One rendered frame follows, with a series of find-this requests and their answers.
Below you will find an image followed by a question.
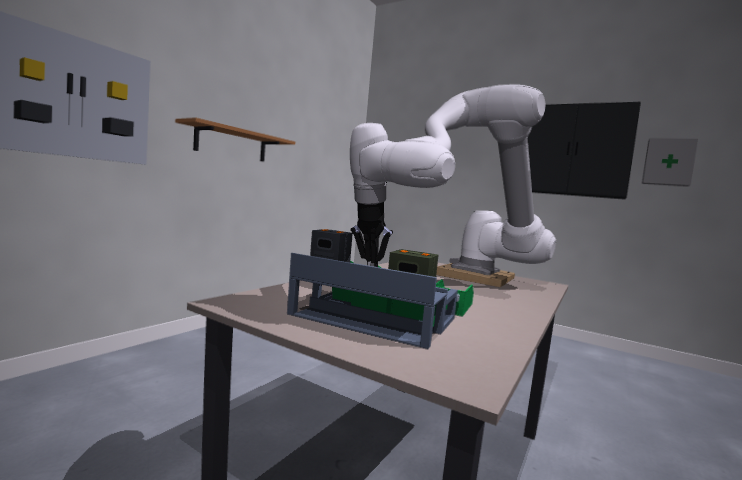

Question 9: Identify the dark grey metal shelf rack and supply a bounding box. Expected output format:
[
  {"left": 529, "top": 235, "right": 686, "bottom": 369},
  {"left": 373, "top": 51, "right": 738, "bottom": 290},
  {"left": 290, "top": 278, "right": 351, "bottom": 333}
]
[{"left": 287, "top": 253, "right": 460, "bottom": 349}]

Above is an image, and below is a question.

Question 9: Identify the black tool case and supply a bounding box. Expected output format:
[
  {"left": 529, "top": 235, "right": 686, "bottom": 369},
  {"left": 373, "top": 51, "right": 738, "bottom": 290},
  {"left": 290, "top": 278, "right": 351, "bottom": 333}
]
[{"left": 310, "top": 229, "right": 353, "bottom": 262}]

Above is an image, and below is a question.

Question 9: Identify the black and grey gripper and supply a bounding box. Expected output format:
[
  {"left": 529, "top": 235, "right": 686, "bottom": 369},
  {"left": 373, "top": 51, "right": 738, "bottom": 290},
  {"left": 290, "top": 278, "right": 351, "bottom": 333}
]
[{"left": 351, "top": 202, "right": 393, "bottom": 267}]

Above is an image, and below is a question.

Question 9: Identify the olive green case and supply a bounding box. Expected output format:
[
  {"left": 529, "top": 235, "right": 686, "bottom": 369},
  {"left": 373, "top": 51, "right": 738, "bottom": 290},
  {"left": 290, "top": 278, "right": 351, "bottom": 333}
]
[{"left": 388, "top": 249, "right": 438, "bottom": 277}]

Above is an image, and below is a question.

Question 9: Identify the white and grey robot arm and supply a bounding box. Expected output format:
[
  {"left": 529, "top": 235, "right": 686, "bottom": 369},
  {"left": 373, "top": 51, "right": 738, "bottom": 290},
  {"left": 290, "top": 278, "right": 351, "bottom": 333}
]
[{"left": 350, "top": 85, "right": 556, "bottom": 275}]

